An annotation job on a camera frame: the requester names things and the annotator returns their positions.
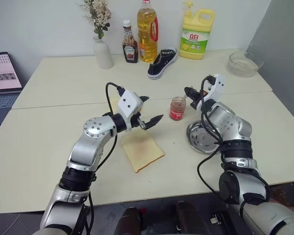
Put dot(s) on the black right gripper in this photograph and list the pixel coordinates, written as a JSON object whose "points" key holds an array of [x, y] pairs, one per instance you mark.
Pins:
{"points": [[198, 100]]}

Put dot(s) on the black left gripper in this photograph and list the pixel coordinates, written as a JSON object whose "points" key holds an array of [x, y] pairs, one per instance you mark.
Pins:
{"points": [[138, 120]]}

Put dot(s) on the small spoon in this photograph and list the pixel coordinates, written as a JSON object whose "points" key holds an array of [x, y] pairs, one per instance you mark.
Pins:
{"points": [[183, 100]]}

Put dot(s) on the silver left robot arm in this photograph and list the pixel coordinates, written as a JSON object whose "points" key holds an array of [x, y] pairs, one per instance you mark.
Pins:
{"points": [[88, 147]]}

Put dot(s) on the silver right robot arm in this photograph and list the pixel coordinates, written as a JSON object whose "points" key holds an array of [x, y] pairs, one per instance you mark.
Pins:
{"points": [[235, 127]]}

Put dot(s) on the glass jam jar red label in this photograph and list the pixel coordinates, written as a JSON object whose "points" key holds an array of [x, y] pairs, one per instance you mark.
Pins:
{"points": [[177, 111]]}

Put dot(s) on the toasted bread slice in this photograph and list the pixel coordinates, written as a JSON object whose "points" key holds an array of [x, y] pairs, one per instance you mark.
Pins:
{"points": [[143, 151]]}

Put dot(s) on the black canvas sneaker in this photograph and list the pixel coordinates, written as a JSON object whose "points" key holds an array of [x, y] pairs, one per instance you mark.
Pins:
{"points": [[161, 64]]}

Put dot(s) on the round steel plate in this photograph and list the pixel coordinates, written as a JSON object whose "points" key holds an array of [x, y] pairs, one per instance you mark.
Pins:
{"points": [[198, 137]]}

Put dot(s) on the yellow dish soap jug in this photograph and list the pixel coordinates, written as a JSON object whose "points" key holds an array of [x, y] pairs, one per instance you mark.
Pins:
{"points": [[196, 39]]}

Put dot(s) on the clear glass bowl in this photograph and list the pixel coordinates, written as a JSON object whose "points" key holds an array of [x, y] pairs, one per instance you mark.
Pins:
{"points": [[245, 64]]}

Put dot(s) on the ketchup bottle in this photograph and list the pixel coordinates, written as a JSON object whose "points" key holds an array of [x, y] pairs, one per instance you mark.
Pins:
{"points": [[130, 49]]}

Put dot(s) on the white ceramic vase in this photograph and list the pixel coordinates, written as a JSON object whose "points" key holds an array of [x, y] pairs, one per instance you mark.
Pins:
{"points": [[103, 54]]}

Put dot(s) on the cooking oil bottle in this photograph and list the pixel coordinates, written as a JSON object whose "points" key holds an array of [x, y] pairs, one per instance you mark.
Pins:
{"points": [[147, 31]]}

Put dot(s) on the grey partition panel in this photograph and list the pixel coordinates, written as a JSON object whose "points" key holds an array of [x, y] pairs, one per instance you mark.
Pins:
{"points": [[279, 73]]}

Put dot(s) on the dried flower bouquet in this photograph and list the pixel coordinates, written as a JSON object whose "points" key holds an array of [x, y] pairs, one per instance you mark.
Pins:
{"points": [[98, 14]]}

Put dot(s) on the dark brown rounded shape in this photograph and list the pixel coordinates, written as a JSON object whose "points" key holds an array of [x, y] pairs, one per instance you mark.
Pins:
{"points": [[129, 220]]}

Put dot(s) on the grey laptop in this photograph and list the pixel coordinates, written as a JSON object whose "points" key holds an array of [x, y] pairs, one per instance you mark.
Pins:
{"points": [[3, 73]]}

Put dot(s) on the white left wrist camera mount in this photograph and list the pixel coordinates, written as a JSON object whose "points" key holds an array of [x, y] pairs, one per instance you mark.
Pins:
{"points": [[129, 102]]}

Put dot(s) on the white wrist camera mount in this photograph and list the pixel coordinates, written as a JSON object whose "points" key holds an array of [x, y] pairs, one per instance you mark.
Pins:
{"points": [[129, 102], [218, 84]]}

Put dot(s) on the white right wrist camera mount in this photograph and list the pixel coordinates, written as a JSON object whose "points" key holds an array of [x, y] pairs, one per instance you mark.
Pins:
{"points": [[218, 84]]}

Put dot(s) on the black bracket with white patch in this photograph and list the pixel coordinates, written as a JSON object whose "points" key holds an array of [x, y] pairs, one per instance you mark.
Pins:
{"points": [[219, 222]]}

